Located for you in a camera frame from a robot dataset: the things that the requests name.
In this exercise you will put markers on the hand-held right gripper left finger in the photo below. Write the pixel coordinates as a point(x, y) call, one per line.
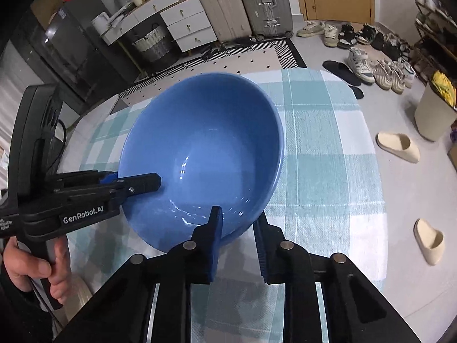
point(214, 250)

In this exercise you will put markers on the teal checked tablecloth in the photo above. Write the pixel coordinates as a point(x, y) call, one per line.
point(321, 185)

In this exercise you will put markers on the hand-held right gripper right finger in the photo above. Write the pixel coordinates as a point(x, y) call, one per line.
point(266, 257)

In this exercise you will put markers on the dark grey fridge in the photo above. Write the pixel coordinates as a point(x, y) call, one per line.
point(78, 43)

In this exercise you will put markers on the beige trash bin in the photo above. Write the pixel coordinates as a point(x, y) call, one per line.
point(432, 114)

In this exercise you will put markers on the black slipper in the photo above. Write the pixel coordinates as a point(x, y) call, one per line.
point(357, 92)
point(339, 69)

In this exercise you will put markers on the black white patterned rug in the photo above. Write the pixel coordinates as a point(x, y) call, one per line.
point(232, 60)

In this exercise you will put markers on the metal shoe rack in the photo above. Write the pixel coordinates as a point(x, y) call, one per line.
point(435, 18)

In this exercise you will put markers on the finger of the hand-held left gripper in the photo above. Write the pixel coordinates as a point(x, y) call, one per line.
point(142, 183)
point(109, 177)

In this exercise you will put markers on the beige suitcase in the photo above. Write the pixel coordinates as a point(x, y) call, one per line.
point(221, 3)

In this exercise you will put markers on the person's left hand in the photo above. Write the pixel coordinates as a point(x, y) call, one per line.
point(25, 268)

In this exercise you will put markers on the woven laundry basket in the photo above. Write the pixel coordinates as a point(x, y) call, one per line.
point(153, 44)

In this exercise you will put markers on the white drawer desk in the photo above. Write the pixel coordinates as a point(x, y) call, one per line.
point(185, 21)

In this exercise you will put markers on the row of scattered shoes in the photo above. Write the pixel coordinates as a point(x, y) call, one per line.
point(360, 64)

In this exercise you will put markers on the silver suitcase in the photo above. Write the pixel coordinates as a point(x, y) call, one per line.
point(264, 0)

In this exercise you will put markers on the beige slipper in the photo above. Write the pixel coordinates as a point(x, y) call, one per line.
point(396, 146)
point(428, 244)

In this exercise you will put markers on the blue bowl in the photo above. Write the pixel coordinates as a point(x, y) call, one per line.
point(214, 143)

